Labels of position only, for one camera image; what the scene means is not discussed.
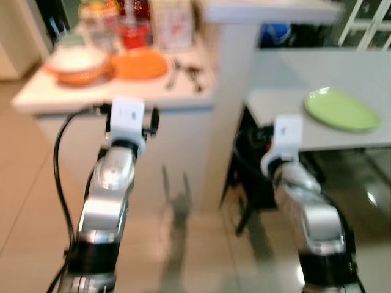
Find white kitchen counter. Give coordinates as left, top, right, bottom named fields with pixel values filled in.
left=11, top=0, right=343, bottom=214

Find metal fork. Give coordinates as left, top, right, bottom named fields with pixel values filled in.
left=166, top=58, right=181, bottom=91

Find orange plate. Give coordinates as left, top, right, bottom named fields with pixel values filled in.
left=112, top=48, right=169, bottom=80

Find metal spoon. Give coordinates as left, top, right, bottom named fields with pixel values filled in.
left=185, top=64, right=203, bottom=92

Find orange bowl white inside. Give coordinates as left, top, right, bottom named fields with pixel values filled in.
left=43, top=46, right=115, bottom=86

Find red cup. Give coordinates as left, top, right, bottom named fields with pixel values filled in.
left=118, top=17, right=152, bottom=51

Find white printed carton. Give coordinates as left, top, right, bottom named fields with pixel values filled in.
left=150, top=0, right=196, bottom=52

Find clear glass jar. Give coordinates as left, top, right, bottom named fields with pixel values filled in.
left=79, top=0, right=120, bottom=52

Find white table black legs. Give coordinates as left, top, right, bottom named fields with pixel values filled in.
left=221, top=49, right=391, bottom=236

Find green plate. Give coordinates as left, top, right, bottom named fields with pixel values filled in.
left=304, top=87, right=381, bottom=133

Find white glass door cabinet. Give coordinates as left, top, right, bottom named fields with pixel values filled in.
left=342, top=0, right=391, bottom=49

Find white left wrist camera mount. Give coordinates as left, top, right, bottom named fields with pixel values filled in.
left=109, top=96, right=146, bottom=153

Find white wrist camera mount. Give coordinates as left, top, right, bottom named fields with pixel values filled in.
left=109, top=96, right=146, bottom=153
left=272, top=115, right=304, bottom=162

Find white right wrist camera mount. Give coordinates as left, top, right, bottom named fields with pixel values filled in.
left=272, top=115, right=304, bottom=162

